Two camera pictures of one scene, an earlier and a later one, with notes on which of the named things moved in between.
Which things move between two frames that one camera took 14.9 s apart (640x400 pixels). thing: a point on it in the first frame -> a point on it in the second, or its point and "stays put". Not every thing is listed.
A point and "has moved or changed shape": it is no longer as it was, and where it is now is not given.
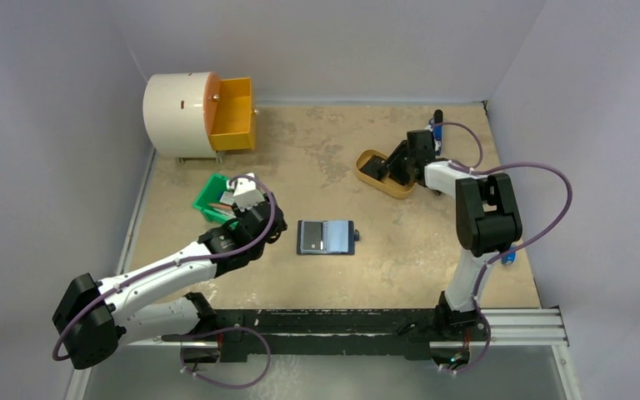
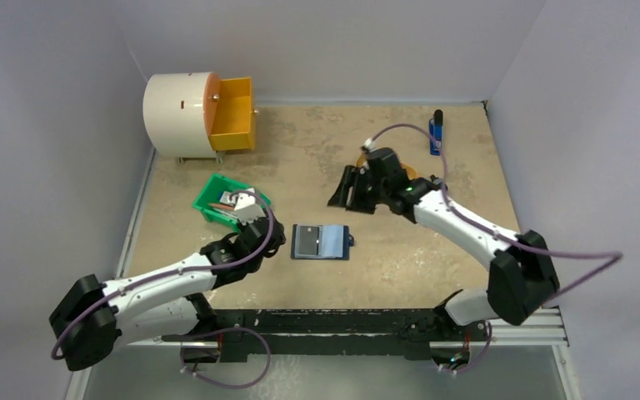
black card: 374,167 has moved or changed shape
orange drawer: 228,113 stays put
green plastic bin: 209,193 stays put
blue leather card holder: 326,237 has moved or changed shape
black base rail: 395,333 stays put
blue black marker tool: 437,118 stays put
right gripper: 393,162 -> 360,187
